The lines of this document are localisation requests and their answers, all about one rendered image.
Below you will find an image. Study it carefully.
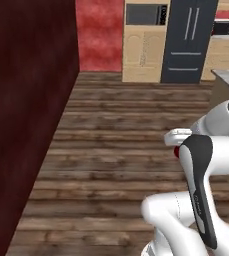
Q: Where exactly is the grey microwave oven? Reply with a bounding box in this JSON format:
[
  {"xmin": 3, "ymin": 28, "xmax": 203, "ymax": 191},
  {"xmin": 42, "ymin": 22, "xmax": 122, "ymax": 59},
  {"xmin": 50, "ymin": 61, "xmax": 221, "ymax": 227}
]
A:
[{"xmin": 125, "ymin": 3, "xmax": 169, "ymax": 27}]

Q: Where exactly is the beige island with grey top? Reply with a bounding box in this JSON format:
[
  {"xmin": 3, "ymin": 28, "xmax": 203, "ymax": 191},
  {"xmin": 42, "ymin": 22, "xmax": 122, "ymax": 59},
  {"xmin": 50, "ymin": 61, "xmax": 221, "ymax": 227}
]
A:
[{"xmin": 209, "ymin": 68, "xmax": 229, "ymax": 111}]

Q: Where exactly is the beige base cupboard run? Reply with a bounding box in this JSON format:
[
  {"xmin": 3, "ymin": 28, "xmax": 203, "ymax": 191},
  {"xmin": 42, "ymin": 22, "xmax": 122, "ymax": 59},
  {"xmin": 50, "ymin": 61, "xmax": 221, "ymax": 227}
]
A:
[{"xmin": 200, "ymin": 32, "xmax": 229, "ymax": 82}]

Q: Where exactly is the small red round object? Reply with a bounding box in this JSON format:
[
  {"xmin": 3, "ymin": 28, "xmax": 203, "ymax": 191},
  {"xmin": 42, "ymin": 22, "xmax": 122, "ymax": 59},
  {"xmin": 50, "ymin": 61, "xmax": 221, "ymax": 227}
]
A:
[{"xmin": 173, "ymin": 145, "xmax": 182, "ymax": 159}]

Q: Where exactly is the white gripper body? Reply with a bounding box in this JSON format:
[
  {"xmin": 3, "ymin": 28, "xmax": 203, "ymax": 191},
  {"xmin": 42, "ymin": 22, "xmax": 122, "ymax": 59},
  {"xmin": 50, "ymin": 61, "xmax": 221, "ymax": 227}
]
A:
[{"xmin": 163, "ymin": 127, "xmax": 194, "ymax": 147}]

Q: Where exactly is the dark grey fridge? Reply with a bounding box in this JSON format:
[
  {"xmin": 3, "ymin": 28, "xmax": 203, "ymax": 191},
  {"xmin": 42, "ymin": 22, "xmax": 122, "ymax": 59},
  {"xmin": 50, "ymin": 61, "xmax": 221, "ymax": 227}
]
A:
[{"xmin": 160, "ymin": 0, "xmax": 220, "ymax": 85}]

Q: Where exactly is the black small appliance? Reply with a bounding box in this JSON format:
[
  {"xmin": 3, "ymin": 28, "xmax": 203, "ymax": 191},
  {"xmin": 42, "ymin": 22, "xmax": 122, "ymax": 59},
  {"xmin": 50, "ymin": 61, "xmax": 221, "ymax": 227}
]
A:
[{"xmin": 212, "ymin": 18, "xmax": 229, "ymax": 37}]

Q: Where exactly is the beige tall oven cupboard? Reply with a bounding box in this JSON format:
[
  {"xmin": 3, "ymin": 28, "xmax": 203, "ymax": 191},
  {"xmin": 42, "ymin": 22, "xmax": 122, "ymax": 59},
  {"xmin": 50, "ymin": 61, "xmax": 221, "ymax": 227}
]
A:
[{"xmin": 121, "ymin": 0, "xmax": 171, "ymax": 84}]

